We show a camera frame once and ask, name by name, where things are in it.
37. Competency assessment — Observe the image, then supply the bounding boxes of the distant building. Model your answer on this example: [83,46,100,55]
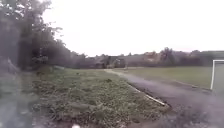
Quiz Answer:
[96,55,127,69]

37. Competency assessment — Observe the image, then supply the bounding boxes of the weedy grass patch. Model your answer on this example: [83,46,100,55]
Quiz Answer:
[31,65,173,128]

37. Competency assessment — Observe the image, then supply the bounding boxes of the pale kerb strip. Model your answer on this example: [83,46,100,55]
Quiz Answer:
[128,83,167,107]

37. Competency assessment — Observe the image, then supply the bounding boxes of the distant row of trees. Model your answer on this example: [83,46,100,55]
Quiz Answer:
[76,47,224,69]

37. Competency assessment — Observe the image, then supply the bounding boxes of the green grass field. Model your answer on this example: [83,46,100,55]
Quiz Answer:
[114,65,214,90]

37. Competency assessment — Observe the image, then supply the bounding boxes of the grey gravel path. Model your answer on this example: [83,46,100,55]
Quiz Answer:
[103,68,224,128]

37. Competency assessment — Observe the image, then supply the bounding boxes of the dark trees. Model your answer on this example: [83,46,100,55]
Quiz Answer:
[0,0,88,73]

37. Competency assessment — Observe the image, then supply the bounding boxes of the white frame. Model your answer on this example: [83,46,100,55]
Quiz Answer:
[209,59,224,92]

